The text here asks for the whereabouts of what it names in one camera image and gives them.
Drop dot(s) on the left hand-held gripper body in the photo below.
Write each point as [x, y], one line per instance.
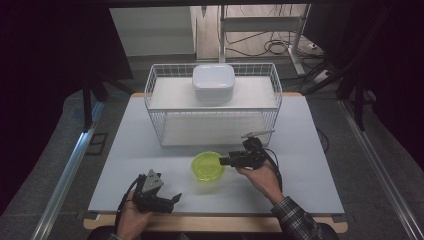
[150, 193]

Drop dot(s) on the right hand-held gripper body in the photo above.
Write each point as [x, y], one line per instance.
[253, 155]

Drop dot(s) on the green transparent bowl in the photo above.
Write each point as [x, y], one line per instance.
[206, 166]

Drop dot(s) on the white square container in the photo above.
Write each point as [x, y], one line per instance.
[213, 80]

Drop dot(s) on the person's right hand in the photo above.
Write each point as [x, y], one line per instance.
[263, 181]

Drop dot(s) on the person's left hand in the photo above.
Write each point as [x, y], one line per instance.
[133, 221]

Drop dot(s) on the white power strip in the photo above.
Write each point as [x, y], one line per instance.
[321, 76]

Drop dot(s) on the black metal stand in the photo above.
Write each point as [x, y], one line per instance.
[358, 100]
[87, 103]

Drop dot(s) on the dark curtain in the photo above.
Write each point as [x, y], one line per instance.
[400, 73]
[43, 66]

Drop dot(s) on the aluminium rail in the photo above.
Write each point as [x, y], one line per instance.
[63, 181]
[376, 160]

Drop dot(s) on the white metal desk frame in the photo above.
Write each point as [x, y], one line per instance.
[260, 24]

